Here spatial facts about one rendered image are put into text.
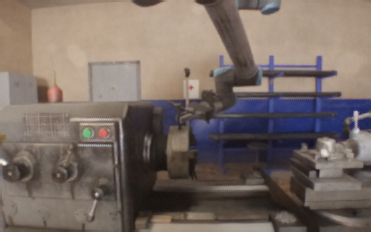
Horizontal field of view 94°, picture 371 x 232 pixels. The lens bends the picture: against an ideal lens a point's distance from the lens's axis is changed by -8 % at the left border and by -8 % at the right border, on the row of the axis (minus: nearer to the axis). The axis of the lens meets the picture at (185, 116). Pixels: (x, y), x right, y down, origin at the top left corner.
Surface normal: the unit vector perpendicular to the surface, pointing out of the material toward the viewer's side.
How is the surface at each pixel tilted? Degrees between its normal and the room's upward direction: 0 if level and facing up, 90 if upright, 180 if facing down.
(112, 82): 90
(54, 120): 90
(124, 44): 90
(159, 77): 90
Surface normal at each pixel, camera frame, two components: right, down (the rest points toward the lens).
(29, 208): -0.04, 0.09
